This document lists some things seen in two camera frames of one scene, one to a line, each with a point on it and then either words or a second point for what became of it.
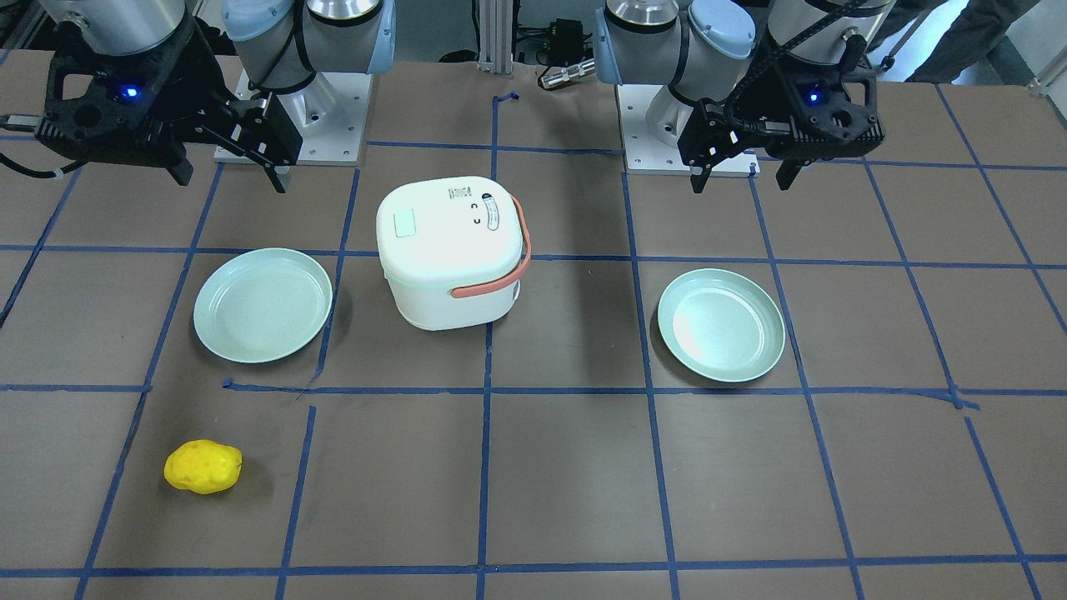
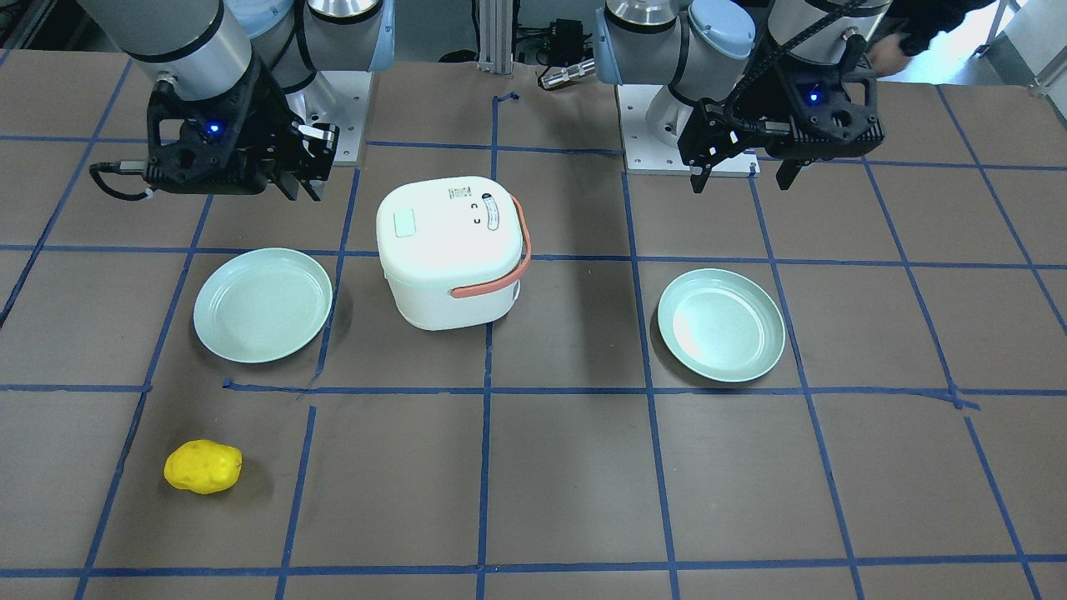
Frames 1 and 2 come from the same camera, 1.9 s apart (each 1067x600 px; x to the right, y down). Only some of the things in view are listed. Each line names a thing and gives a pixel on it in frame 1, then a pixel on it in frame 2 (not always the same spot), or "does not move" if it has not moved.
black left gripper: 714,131 does not move
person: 975,53 to 909,27
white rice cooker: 453,251 does not move
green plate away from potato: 722,324 does not move
